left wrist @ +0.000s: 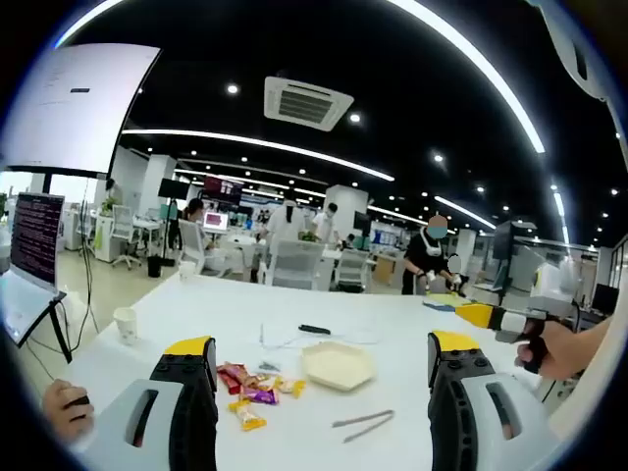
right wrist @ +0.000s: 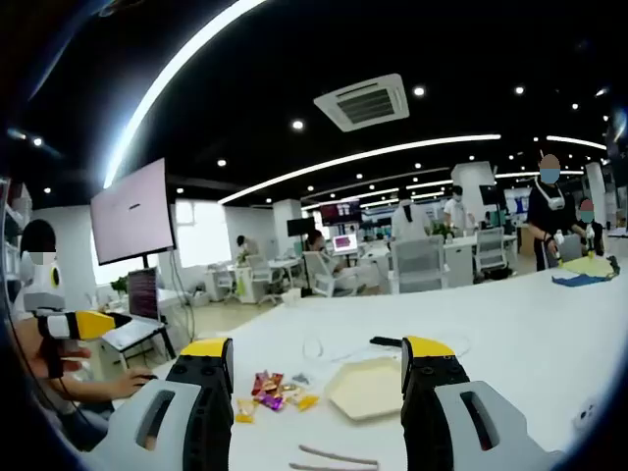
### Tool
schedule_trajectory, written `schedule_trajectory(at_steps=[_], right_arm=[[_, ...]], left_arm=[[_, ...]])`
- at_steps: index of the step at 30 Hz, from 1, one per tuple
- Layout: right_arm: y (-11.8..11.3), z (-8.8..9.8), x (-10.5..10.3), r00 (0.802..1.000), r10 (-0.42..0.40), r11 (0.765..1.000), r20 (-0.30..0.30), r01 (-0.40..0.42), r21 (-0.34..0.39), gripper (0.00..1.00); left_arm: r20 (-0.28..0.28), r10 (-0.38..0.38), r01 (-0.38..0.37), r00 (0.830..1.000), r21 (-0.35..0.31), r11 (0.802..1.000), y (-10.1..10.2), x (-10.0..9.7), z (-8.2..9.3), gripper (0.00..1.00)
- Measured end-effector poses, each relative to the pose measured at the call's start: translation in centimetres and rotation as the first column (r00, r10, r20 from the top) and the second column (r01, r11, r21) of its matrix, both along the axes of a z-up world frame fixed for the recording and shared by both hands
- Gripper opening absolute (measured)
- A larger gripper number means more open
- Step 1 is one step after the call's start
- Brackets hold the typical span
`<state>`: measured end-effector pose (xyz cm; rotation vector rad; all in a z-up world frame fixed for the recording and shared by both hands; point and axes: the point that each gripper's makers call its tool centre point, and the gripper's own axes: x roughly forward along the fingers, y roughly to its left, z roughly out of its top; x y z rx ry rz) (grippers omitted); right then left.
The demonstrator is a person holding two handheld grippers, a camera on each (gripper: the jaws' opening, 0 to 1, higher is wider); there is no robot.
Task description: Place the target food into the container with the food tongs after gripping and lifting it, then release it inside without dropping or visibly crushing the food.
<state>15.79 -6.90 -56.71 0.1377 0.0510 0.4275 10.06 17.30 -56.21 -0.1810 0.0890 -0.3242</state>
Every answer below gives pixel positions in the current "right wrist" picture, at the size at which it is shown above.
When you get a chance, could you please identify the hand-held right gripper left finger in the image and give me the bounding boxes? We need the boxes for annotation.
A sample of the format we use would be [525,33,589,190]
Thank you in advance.
[90,337,236,471]

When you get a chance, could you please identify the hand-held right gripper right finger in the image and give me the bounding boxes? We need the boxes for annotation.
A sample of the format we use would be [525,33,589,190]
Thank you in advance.
[399,336,563,471]

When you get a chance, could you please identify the cream hexagonal container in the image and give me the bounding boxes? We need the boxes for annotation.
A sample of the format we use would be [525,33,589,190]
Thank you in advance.
[324,356,404,422]

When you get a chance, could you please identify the person's left hand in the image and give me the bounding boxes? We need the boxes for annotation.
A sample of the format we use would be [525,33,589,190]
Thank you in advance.
[17,317,93,380]

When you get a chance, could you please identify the white side desk black legs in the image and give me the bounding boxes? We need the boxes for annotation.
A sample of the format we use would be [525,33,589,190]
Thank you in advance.
[99,316,178,367]

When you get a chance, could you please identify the small computer screen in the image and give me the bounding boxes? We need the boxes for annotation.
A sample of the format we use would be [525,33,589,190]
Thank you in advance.
[128,267,161,321]

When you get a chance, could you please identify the large display screen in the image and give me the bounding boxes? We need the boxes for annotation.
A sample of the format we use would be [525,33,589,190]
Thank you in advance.
[89,157,177,266]

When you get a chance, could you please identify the white mesh office chair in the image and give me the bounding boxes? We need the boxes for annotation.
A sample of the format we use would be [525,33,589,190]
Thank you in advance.
[301,250,368,298]
[473,228,512,279]
[390,235,448,294]
[244,254,282,306]

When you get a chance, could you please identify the long ceiling light strip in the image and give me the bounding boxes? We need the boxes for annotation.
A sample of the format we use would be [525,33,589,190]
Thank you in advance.
[218,133,501,205]
[546,135,608,151]
[101,0,269,190]

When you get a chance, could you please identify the blue cloth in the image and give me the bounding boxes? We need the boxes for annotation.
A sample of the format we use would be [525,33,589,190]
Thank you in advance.
[551,273,612,288]

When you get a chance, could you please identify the yellow cloth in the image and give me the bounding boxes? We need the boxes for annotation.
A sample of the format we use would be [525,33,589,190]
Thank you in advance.
[560,257,615,279]

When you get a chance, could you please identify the ceiling air conditioner vent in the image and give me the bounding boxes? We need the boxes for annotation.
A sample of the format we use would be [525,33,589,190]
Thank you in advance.
[313,73,411,132]

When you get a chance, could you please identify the round ceiling spotlights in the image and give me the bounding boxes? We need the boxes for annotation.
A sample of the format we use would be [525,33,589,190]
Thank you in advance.
[31,85,609,197]

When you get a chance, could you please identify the purple wall video display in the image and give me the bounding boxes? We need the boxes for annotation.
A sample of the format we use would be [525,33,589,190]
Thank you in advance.
[319,199,364,227]

